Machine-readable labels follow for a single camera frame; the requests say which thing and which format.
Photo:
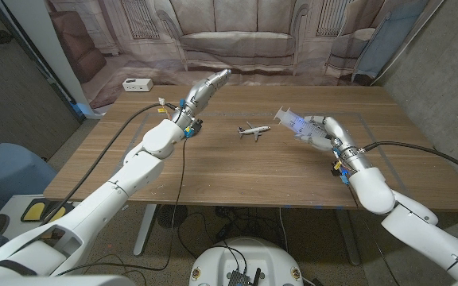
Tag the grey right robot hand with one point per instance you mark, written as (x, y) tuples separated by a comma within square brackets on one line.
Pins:
[(330, 131)]

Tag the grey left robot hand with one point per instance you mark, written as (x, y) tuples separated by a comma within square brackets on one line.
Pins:
[(203, 93)]

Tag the clear plastic syringe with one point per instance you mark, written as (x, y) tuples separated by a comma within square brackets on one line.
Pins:
[(300, 124)]

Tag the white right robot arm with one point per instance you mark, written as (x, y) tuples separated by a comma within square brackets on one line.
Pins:
[(380, 194)]

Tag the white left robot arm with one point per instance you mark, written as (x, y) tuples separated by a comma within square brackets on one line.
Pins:
[(105, 198)]

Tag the white toy plane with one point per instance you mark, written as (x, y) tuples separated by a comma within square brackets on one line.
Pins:
[(255, 130)]

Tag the grey tape outline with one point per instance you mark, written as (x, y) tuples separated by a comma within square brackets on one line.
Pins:
[(229, 114)]

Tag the white power box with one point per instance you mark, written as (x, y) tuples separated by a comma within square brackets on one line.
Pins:
[(137, 84)]

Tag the printed living room backdrop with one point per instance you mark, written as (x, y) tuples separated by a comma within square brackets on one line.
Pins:
[(237, 32)]

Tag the grey table leg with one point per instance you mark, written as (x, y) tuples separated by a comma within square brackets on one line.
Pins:
[(348, 238)]

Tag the black round floor fan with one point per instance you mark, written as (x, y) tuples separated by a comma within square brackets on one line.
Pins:
[(172, 216)]

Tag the white table leg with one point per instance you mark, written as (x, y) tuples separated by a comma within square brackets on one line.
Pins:
[(143, 234)]

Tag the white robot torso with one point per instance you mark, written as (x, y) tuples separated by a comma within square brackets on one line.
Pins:
[(221, 262)]

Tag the yellow black foot pedal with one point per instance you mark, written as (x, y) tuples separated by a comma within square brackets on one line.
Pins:
[(34, 211), (60, 212)]

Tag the blue padded chair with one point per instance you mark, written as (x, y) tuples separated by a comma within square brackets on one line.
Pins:
[(10, 171)]

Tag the white pedal platform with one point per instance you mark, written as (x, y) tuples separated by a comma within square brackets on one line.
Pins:
[(12, 210)]

